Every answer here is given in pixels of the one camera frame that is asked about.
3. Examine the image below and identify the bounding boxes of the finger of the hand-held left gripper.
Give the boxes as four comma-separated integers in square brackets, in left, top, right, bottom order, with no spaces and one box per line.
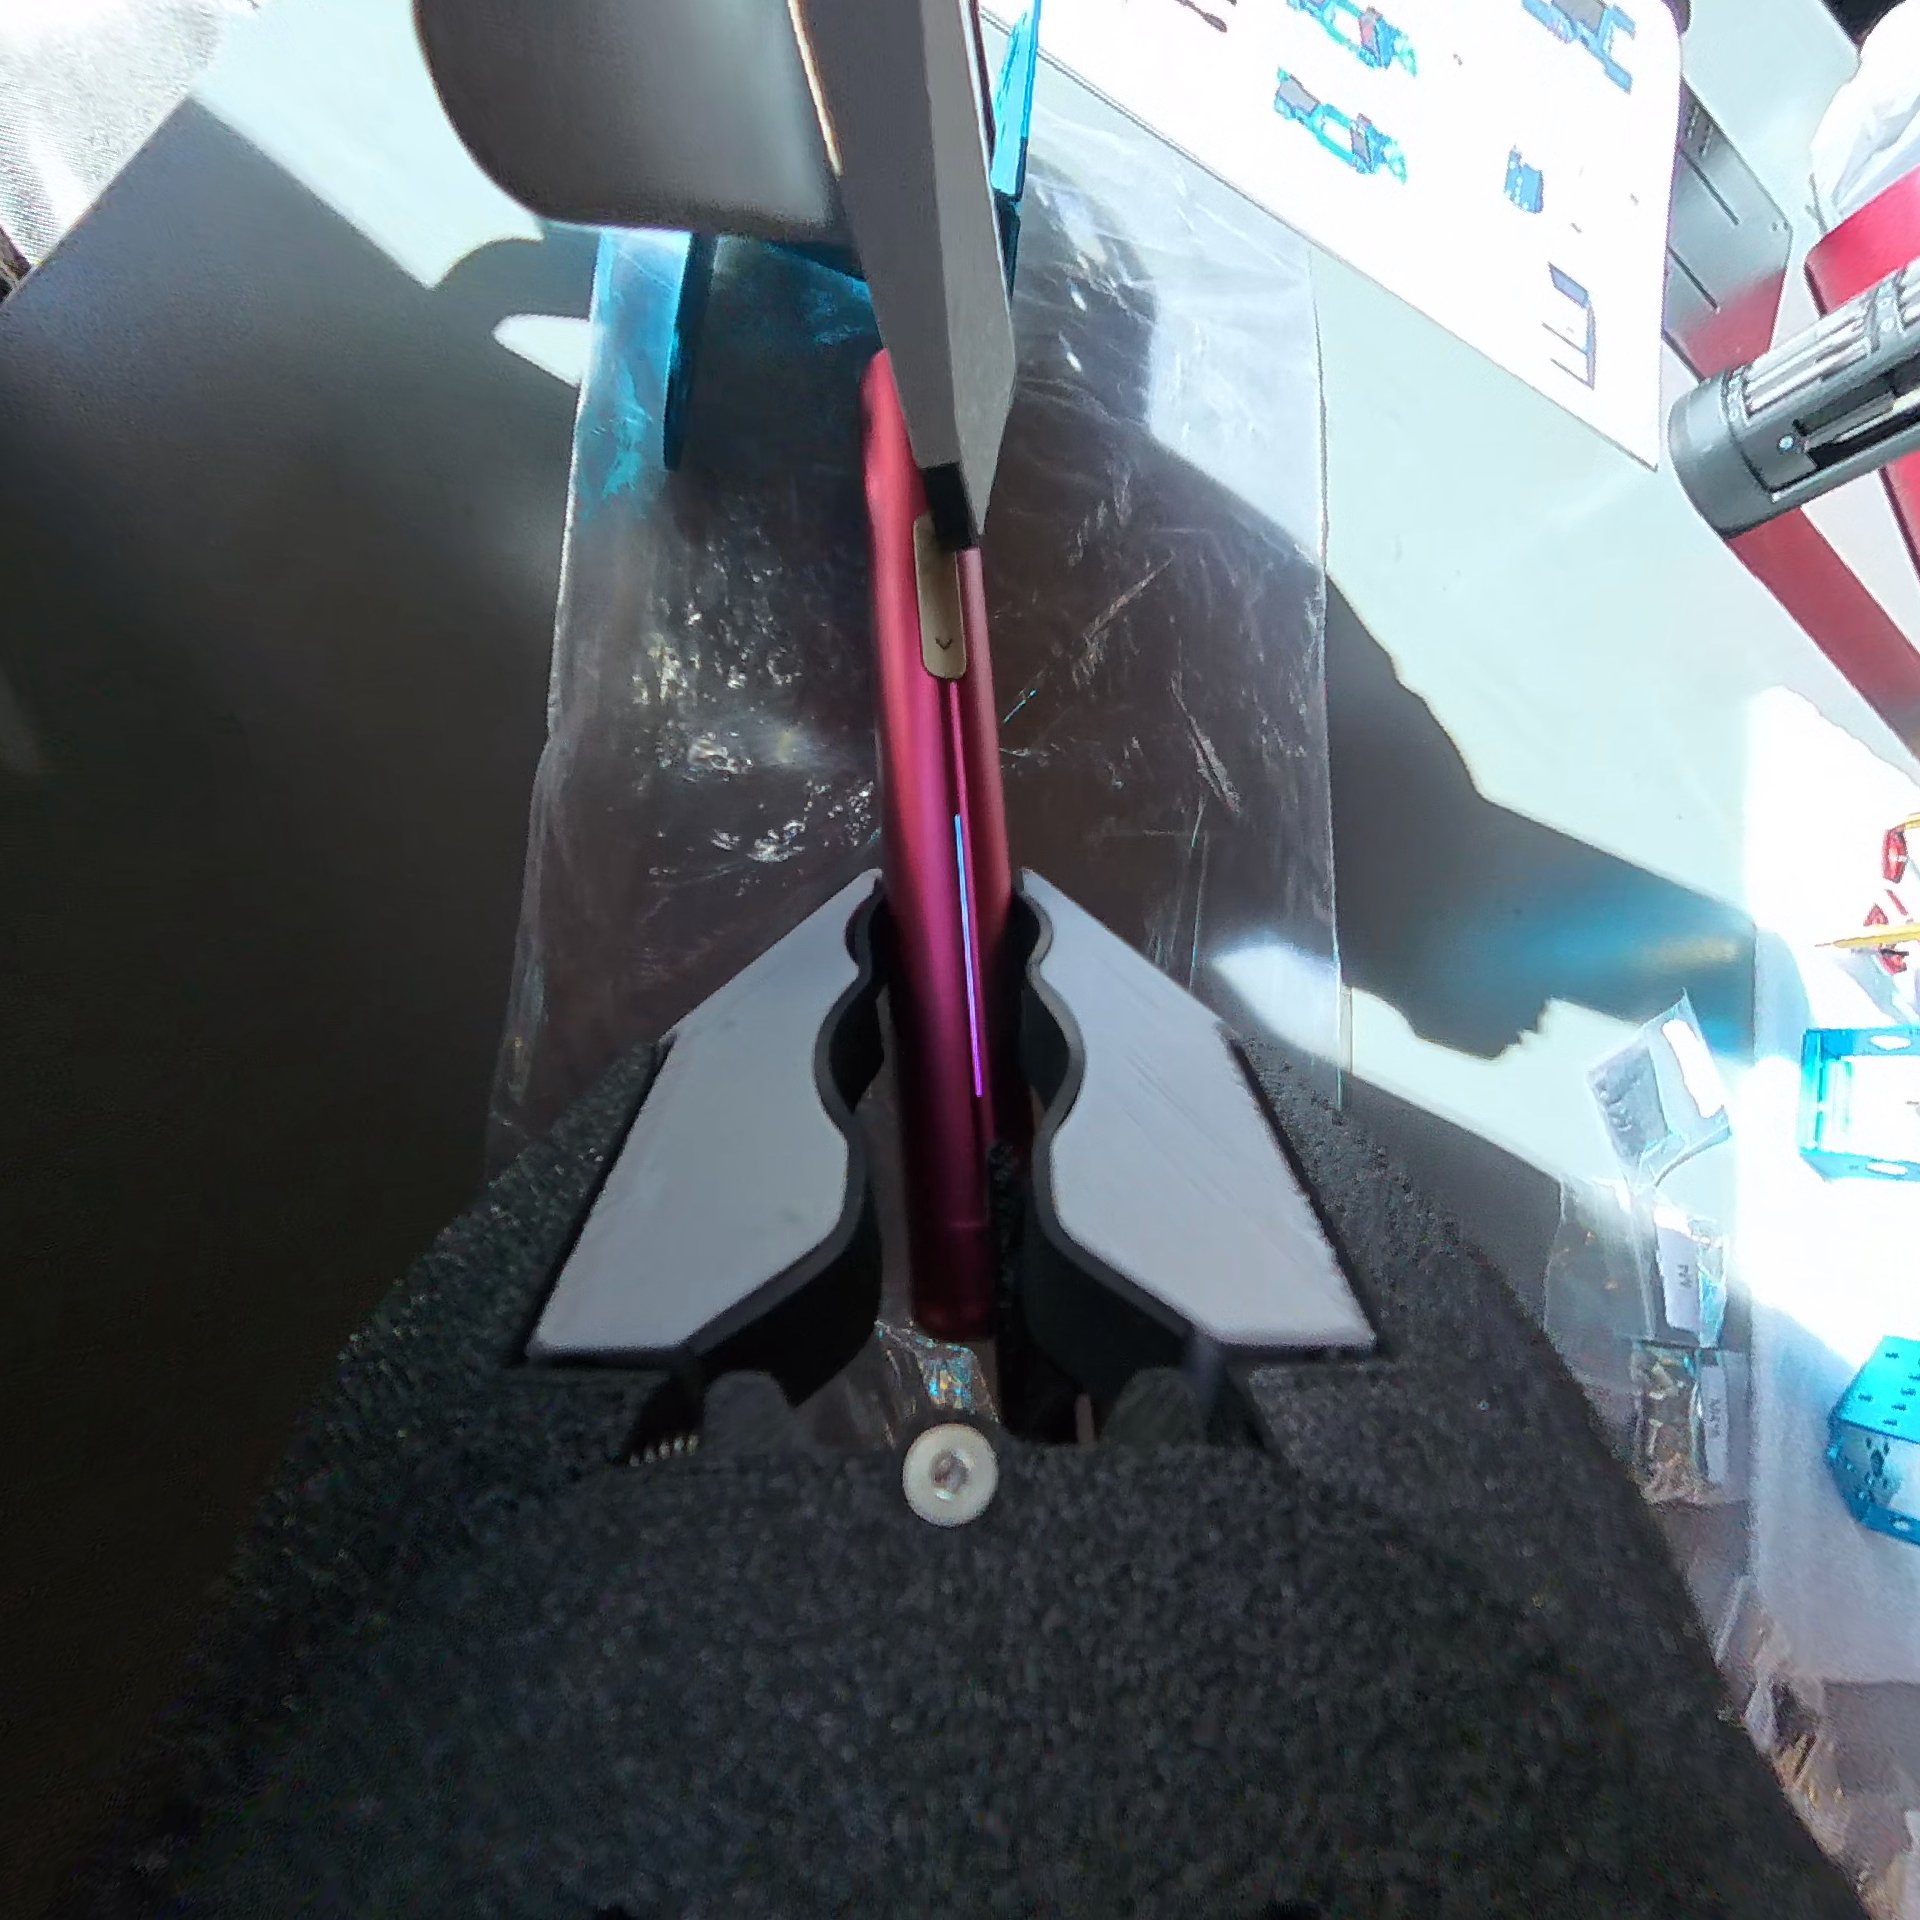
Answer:
[795,0,1010,559]

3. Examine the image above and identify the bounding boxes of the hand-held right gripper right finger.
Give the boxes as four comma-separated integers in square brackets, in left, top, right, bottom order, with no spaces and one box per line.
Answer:
[1012,870,1382,1358]

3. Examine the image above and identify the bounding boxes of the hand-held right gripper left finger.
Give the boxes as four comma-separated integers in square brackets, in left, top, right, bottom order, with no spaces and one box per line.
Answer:
[532,878,893,1367]

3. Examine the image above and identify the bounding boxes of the blue metal bracket assembly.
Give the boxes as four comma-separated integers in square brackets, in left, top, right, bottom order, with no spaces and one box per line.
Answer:
[581,0,1042,489]

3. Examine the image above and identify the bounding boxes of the red electric screwdriver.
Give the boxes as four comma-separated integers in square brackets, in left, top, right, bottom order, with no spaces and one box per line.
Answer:
[861,344,1029,1353]

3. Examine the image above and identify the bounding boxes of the clear plastic bag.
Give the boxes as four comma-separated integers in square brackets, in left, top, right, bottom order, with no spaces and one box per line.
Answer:
[490,120,1346,1201]

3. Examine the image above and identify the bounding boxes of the printed instruction manual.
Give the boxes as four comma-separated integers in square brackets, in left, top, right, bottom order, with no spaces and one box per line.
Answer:
[1021,0,1690,473]

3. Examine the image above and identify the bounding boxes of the black flat panel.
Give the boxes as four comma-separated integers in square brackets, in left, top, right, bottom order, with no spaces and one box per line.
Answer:
[1656,74,1808,367]

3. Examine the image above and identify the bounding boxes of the red cylinder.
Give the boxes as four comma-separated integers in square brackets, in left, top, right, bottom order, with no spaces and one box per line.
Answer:
[1755,209,1920,768]

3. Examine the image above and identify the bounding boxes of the black ribbed cylinder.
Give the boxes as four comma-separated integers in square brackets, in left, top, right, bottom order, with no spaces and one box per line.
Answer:
[1667,256,1920,543]

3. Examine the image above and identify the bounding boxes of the white crumpled plastic bag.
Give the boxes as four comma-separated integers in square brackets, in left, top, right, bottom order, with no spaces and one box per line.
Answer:
[1800,54,1920,264]

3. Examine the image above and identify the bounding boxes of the blue perforated metal bracket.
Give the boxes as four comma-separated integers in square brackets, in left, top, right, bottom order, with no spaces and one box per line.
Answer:
[1823,1335,1920,1549]

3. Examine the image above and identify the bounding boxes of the red wires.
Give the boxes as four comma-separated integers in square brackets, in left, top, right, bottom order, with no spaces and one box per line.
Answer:
[1823,804,1920,968]

